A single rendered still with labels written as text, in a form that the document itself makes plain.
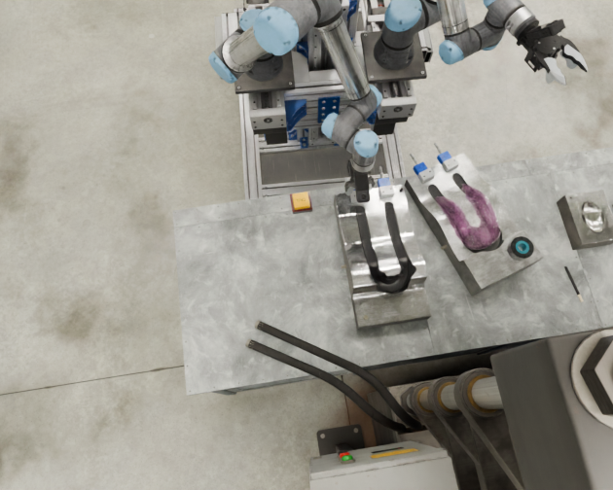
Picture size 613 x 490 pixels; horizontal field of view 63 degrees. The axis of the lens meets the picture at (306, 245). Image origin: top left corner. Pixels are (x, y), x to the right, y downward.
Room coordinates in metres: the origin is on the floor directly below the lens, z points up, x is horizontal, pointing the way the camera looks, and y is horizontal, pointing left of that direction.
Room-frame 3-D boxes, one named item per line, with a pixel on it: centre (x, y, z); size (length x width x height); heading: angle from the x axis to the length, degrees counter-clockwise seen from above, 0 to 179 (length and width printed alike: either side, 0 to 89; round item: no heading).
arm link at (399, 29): (1.29, -0.35, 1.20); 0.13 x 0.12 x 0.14; 120
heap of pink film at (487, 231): (0.68, -0.61, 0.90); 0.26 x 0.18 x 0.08; 25
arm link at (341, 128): (0.86, -0.12, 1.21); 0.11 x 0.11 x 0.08; 50
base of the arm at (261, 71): (1.24, 0.15, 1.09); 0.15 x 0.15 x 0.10
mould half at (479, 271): (0.68, -0.61, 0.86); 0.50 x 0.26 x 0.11; 25
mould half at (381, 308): (0.54, -0.27, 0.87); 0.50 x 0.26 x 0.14; 8
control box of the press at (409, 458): (-0.18, -0.16, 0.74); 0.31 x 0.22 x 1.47; 98
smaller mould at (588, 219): (0.67, -1.07, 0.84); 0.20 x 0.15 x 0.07; 8
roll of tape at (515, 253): (0.53, -0.75, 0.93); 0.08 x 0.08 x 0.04
